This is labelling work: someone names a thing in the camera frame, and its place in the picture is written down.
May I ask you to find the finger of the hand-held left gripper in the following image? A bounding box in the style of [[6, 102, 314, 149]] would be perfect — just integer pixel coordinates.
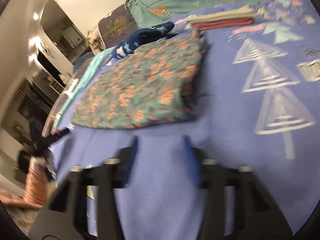
[[46, 127, 72, 144]]

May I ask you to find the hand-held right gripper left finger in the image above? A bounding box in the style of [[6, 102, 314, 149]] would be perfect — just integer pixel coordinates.
[[49, 136, 138, 240]]

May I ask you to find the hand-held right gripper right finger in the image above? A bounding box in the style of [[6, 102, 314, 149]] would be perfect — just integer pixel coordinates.
[[182, 134, 275, 240]]

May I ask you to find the green floral shirt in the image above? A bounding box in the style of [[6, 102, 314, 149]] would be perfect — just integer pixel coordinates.
[[71, 29, 208, 130]]

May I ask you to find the person's left forearm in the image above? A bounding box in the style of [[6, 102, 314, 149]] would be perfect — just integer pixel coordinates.
[[24, 157, 50, 205]]

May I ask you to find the beige clothes heap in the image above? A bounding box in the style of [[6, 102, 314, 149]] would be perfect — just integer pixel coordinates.
[[87, 27, 107, 55]]

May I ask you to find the purple tree print bed sheet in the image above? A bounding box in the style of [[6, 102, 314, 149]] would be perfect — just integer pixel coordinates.
[[50, 0, 320, 240]]

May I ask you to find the teal quilted blanket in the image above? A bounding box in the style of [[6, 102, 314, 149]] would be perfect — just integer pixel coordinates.
[[54, 47, 118, 128]]

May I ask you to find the navy star print blanket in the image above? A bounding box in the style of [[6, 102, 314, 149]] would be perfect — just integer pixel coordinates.
[[111, 22, 175, 59]]

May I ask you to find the dark tree-print pillow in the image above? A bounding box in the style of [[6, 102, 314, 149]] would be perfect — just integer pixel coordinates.
[[97, 7, 138, 49]]

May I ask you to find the folded pink cloth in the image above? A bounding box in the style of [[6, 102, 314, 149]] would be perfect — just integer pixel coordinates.
[[190, 17, 257, 30]]

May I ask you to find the folded beige cloth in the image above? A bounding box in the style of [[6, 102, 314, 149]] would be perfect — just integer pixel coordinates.
[[186, 5, 257, 23]]

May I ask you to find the teal heart print sheet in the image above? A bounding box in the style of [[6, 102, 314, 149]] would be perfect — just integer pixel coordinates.
[[127, 0, 275, 23]]

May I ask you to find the white arched doorway frame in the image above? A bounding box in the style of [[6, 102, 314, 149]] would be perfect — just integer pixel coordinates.
[[40, 0, 88, 64]]

